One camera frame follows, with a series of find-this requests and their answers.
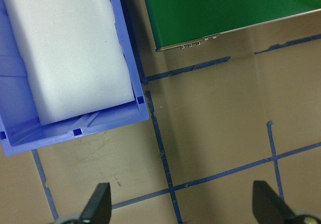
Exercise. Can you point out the green conveyor belt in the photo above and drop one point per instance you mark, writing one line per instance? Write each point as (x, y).
(225, 8)

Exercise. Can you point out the white foam pad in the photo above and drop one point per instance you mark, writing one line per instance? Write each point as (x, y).
(70, 45)

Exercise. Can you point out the blue plastic bin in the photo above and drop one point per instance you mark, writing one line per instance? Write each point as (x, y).
(12, 108)

